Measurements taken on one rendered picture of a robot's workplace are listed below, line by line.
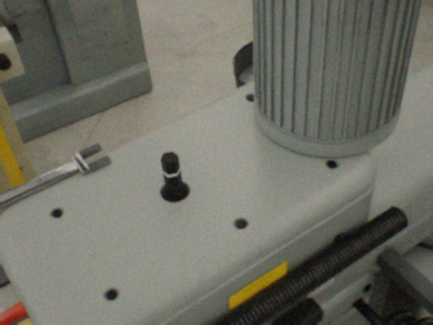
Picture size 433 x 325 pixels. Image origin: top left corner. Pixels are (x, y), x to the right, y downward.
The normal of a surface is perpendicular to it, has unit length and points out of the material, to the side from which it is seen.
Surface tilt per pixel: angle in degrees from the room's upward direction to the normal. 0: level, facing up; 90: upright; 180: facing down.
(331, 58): 90
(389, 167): 0
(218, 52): 0
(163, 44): 0
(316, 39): 90
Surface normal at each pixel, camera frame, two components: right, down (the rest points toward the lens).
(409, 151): -0.07, -0.70
